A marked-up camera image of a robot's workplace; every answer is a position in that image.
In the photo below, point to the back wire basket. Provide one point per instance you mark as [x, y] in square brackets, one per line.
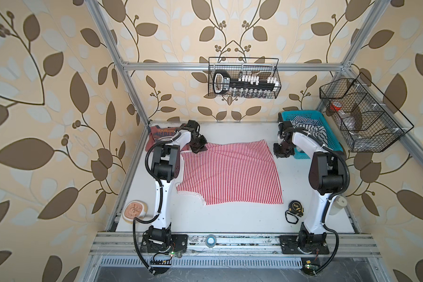
[249, 65]

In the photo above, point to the black white striped garment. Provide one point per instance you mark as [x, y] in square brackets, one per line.
[312, 126]

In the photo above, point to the wire basket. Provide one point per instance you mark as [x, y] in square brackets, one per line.
[249, 65]
[380, 122]

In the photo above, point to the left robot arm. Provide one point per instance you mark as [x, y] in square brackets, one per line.
[163, 163]

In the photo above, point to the white plastic bottle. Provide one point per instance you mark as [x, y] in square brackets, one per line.
[338, 204]

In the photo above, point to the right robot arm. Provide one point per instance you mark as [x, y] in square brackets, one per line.
[329, 177]

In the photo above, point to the black socket set tool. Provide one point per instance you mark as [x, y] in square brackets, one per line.
[221, 82]

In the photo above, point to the round tan pad dish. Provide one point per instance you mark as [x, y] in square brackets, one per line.
[134, 209]

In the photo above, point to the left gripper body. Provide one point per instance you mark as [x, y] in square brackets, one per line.
[197, 144]

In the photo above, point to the right wire basket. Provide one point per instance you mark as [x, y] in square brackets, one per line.
[380, 122]

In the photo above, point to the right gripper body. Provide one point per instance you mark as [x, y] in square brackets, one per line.
[282, 150]

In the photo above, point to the red capped plastic bottle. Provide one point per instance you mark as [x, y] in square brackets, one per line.
[346, 120]

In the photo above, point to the round blue button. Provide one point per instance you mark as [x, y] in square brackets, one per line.
[211, 241]

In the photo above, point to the teal plastic basket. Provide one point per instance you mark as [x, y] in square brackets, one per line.
[333, 141]

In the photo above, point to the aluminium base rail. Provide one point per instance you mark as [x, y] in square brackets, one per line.
[234, 244]

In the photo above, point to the black tape measure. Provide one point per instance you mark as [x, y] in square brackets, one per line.
[294, 212]

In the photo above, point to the red tank top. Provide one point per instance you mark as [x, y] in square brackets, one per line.
[156, 133]

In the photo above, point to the red white striped garment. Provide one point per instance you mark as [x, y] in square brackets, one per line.
[236, 172]

